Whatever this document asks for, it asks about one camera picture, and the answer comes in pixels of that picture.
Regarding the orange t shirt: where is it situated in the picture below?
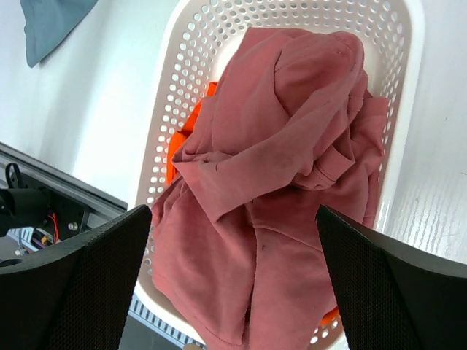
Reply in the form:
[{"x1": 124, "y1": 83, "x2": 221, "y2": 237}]
[{"x1": 165, "y1": 82, "x2": 339, "y2": 325}]

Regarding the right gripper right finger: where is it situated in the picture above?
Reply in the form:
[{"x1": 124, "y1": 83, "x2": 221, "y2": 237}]
[{"x1": 315, "y1": 206, "x2": 466, "y2": 349}]

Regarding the grey blue t shirt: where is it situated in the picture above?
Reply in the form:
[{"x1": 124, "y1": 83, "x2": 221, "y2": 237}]
[{"x1": 20, "y1": 0, "x2": 97, "y2": 68}]

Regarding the pink red t shirt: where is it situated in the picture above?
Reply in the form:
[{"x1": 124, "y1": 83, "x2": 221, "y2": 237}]
[{"x1": 152, "y1": 28, "x2": 388, "y2": 349}]

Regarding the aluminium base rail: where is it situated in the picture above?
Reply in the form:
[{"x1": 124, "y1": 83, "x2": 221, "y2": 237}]
[{"x1": 1, "y1": 144, "x2": 206, "y2": 349}]

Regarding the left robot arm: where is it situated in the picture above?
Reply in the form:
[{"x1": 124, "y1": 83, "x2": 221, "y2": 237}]
[{"x1": 1, "y1": 163, "x2": 90, "y2": 244}]

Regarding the white perforated plastic basket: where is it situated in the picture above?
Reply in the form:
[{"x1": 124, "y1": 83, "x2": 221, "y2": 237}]
[{"x1": 132, "y1": 1, "x2": 425, "y2": 349}]

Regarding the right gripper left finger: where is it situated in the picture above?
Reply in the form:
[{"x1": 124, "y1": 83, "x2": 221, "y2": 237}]
[{"x1": 1, "y1": 205, "x2": 152, "y2": 349}]

